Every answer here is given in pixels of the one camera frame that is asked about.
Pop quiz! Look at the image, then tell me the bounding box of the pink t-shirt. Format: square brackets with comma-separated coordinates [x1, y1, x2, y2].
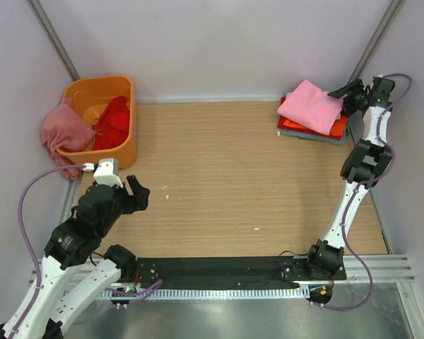
[277, 80, 343, 136]

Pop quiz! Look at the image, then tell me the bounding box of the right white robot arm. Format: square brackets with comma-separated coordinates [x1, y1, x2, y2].
[305, 76, 396, 279]

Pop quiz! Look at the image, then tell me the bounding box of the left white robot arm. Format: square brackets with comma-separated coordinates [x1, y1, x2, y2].
[0, 176, 150, 338]

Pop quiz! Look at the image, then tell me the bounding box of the folded orange t-shirt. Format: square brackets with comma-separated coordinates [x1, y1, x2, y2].
[281, 114, 349, 140]

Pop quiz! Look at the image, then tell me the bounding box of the folded grey t-shirt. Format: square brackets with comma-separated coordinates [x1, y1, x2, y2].
[280, 129, 348, 146]

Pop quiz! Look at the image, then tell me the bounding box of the folded red t-shirt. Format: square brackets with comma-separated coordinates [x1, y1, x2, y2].
[276, 114, 346, 141]

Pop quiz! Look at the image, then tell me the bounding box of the red shirt in basket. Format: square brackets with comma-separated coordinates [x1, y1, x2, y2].
[93, 95, 130, 150]

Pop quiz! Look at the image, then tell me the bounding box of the dusty pink shirt on basket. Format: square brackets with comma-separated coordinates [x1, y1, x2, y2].
[40, 98, 95, 167]

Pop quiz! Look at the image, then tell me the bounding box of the orange plastic basket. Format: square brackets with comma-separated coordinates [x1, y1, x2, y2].
[58, 76, 137, 169]

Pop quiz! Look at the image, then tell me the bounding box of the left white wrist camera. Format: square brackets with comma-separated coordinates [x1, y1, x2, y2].
[83, 158, 124, 188]

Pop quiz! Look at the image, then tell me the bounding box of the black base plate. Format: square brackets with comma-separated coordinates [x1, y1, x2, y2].
[129, 256, 347, 291]

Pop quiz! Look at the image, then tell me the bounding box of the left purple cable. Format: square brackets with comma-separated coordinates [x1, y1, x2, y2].
[1, 162, 163, 336]

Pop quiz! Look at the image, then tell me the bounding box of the white slotted cable duct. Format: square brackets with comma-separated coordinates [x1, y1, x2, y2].
[98, 285, 310, 301]

